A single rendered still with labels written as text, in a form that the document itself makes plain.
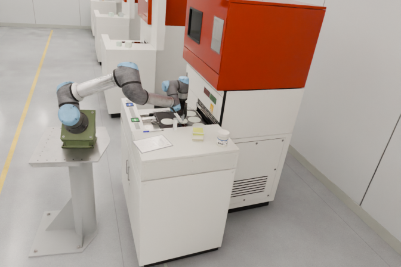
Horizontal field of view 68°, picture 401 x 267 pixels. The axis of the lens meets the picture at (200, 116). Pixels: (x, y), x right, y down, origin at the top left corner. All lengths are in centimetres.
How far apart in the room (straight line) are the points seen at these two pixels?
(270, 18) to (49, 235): 226
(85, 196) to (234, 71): 139
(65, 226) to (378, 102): 280
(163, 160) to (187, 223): 59
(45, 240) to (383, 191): 281
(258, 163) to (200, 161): 85
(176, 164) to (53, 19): 858
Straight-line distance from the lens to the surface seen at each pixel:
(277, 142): 255
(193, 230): 222
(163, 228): 210
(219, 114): 213
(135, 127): 203
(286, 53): 221
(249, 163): 251
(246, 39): 201
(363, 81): 310
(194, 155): 178
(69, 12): 994
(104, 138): 220
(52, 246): 262
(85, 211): 245
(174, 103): 199
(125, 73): 174
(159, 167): 175
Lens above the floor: 195
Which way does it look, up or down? 26 degrees down
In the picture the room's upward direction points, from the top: 7 degrees clockwise
